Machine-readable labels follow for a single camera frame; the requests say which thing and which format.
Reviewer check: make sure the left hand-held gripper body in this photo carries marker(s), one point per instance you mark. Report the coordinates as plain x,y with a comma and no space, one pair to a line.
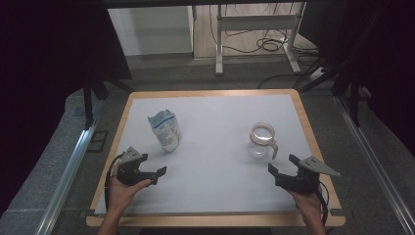
132,156

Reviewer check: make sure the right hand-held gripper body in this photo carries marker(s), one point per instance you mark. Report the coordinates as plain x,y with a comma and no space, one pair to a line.
303,178

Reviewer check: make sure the clear glass pitcher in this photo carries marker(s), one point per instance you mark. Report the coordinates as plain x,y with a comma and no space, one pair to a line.
262,143

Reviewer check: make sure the person's right hand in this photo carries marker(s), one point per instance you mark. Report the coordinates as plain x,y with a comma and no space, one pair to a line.
306,205

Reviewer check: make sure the person's left hand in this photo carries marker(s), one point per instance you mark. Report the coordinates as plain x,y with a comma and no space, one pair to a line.
122,192

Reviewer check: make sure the wooden framed white board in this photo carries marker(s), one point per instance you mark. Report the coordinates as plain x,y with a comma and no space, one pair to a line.
212,169

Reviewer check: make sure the black stand legs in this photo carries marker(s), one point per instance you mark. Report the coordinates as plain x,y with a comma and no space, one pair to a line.
89,94
345,81

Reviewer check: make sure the black curtain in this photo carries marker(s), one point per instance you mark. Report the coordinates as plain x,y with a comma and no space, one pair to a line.
42,81
381,65

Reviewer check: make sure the white panel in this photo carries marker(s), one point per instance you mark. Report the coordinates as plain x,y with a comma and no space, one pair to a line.
150,31

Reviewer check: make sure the aluminium rail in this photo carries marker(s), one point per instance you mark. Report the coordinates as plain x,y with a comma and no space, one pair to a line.
70,169
372,163

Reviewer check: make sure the white metal stand frame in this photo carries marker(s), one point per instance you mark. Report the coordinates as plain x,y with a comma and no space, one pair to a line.
254,23

